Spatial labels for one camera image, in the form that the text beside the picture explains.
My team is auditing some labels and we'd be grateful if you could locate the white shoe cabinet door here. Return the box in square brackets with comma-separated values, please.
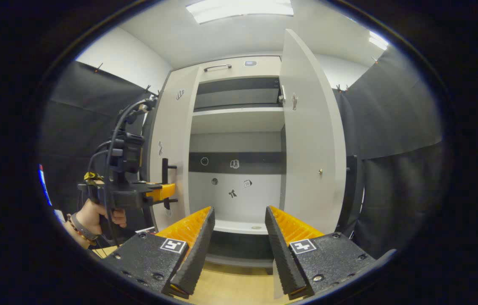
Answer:
[273, 29, 348, 299]
[149, 66, 202, 232]

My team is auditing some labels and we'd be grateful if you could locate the silver door hinge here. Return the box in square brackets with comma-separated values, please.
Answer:
[278, 85, 298, 111]

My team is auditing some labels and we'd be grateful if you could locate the white double-door shoe cabinet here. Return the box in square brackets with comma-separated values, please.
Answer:
[144, 55, 290, 268]

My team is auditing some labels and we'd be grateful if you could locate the beaded bracelet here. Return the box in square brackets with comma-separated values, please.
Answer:
[65, 215, 95, 246]

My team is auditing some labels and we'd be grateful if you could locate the black cable bundle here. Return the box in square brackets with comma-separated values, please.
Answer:
[88, 98, 157, 248]

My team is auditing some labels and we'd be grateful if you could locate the small ceiling light panel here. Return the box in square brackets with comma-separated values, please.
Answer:
[368, 30, 390, 50]

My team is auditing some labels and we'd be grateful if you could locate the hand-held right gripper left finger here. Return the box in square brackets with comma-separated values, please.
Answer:
[103, 206, 216, 299]

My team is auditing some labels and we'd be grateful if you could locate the blue white clothing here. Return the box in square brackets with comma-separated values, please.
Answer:
[38, 164, 66, 223]

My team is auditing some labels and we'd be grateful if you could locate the grey wristband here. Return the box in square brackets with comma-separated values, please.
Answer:
[71, 213, 100, 242]

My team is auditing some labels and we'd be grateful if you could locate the large ceiling light panel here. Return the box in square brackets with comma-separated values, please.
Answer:
[186, 0, 294, 24]

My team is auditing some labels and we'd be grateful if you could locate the white cabinet flap panel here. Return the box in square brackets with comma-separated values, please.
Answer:
[199, 55, 282, 84]

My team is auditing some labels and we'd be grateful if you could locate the black backdrop cloth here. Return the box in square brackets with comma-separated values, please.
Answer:
[42, 61, 163, 244]
[332, 44, 445, 259]

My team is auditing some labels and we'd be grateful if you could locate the black door handle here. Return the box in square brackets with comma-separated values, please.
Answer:
[161, 158, 179, 211]
[346, 155, 364, 238]

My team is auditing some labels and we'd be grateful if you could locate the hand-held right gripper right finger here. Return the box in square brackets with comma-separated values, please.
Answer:
[264, 205, 377, 300]

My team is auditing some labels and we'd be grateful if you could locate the white cabinet shelf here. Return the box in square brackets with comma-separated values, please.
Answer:
[191, 107, 285, 135]

